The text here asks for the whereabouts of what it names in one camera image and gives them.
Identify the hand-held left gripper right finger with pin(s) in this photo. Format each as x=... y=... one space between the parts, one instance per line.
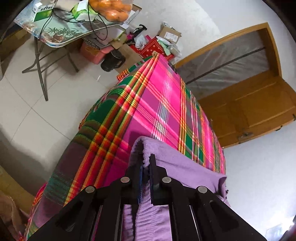
x=153 y=183

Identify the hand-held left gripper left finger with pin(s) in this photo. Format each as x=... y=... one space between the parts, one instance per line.
x=139 y=185

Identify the purple fleece cloth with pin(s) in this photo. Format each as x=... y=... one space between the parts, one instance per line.
x=185 y=169

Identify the pink green plaid bedsheet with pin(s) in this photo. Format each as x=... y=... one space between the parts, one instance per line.
x=150 y=104

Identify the wooden door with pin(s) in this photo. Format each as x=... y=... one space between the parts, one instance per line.
x=254 y=109

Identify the black jug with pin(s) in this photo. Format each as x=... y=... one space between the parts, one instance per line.
x=112 y=61

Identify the red dotted box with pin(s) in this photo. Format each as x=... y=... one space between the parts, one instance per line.
x=152 y=49

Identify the grey white parcel bags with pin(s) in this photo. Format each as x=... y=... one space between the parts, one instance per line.
x=170 y=47

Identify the pink plastic crate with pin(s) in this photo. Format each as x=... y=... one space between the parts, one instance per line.
x=94 y=52

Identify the brown cardboard box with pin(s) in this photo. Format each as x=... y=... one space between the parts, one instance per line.
x=170 y=34

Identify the black hand pump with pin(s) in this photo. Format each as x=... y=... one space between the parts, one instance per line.
x=138 y=31

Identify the folding table with glass top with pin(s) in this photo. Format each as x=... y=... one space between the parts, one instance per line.
x=64 y=32

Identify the clear bag of oranges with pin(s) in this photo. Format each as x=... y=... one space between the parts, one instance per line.
x=113 y=10

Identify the green tissue pack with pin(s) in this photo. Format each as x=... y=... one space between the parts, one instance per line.
x=83 y=11

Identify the green white medicine box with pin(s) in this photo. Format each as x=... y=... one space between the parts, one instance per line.
x=42 y=12

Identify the shiny wall sheet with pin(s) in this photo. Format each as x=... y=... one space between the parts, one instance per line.
x=276 y=233

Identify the wooden door frame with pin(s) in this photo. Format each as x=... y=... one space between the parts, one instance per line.
x=231 y=37

